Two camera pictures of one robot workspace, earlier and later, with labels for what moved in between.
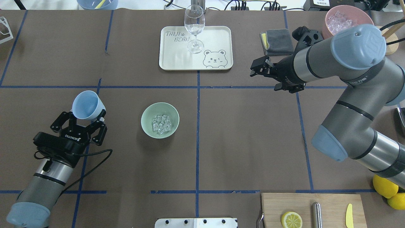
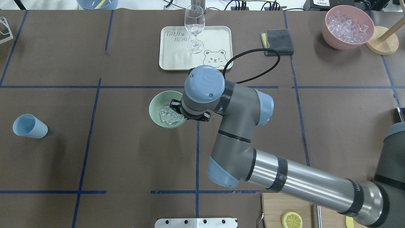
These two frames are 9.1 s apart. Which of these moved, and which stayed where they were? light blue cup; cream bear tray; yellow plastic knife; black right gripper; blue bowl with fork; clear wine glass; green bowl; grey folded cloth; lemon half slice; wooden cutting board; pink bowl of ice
Moved: black right gripper; green bowl; light blue cup
Stayed: cream bear tray; clear wine glass; pink bowl of ice; wooden cutting board; yellow plastic knife; lemon half slice; grey folded cloth; blue bowl with fork
